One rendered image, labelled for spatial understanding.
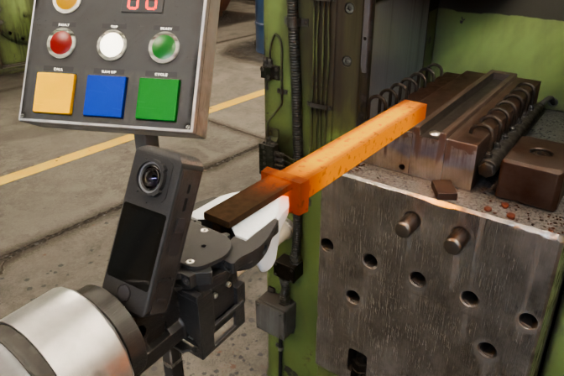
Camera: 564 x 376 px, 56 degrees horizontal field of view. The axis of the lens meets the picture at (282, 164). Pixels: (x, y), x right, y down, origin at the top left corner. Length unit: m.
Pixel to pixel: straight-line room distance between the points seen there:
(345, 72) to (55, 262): 1.68
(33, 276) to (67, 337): 2.04
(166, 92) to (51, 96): 0.22
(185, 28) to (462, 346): 0.72
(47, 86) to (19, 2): 4.37
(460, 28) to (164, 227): 1.06
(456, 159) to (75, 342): 0.65
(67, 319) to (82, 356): 0.02
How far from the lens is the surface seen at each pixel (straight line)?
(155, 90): 0.98
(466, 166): 0.87
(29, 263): 2.47
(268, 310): 1.41
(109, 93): 1.01
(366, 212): 0.90
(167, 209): 0.37
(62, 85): 1.06
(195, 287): 0.41
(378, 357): 1.06
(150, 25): 1.02
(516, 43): 1.30
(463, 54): 1.34
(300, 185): 0.49
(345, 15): 1.06
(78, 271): 2.35
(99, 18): 1.07
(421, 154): 0.89
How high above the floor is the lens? 1.30
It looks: 25 degrees down
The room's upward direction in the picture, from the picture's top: straight up
